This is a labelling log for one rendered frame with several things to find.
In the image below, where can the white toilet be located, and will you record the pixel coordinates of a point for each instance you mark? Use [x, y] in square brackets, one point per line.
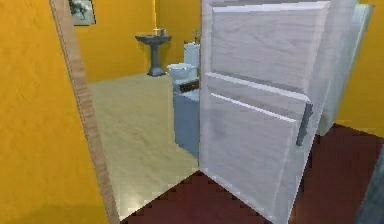
[186, 66]

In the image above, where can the framed wall picture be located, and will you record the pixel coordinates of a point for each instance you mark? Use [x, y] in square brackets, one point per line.
[82, 11]

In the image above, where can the white panelled room door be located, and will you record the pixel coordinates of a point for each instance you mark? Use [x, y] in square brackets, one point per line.
[253, 100]

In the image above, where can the pale blue bathtub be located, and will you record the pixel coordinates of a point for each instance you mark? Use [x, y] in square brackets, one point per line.
[187, 120]

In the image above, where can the grey pedestal sink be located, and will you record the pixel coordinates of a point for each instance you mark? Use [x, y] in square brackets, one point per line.
[154, 50]

